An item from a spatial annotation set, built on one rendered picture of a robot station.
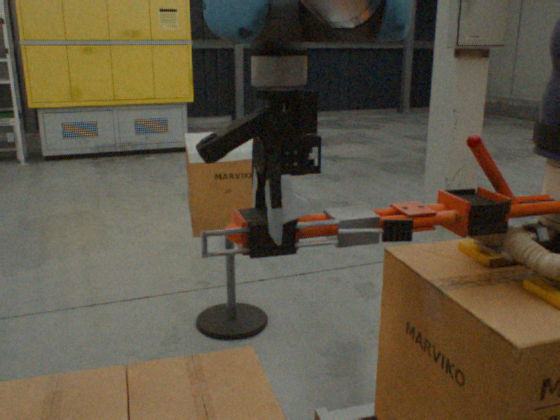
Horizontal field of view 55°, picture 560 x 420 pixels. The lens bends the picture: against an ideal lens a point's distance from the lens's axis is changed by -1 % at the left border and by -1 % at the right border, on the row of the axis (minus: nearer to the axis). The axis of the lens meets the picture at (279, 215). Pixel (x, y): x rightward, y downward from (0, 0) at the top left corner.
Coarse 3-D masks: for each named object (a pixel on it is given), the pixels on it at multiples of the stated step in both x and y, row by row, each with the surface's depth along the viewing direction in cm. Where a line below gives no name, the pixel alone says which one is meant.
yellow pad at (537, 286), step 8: (528, 280) 90; (536, 280) 90; (544, 280) 90; (552, 280) 89; (528, 288) 90; (536, 288) 88; (544, 288) 87; (552, 288) 87; (544, 296) 86; (552, 296) 85; (552, 304) 85
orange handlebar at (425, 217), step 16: (384, 208) 87; (400, 208) 86; (416, 208) 86; (432, 208) 89; (512, 208) 88; (528, 208) 89; (544, 208) 90; (416, 224) 84; (432, 224) 85; (448, 224) 86; (240, 240) 77
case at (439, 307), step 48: (384, 288) 112; (432, 288) 94; (480, 288) 91; (384, 336) 113; (432, 336) 95; (480, 336) 81; (528, 336) 76; (384, 384) 115; (432, 384) 96; (480, 384) 82; (528, 384) 76
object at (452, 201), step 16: (448, 192) 92; (464, 192) 93; (480, 192) 93; (448, 208) 89; (464, 208) 85; (480, 208) 84; (496, 208) 85; (464, 224) 85; (480, 224) 85; (496, 224) 86
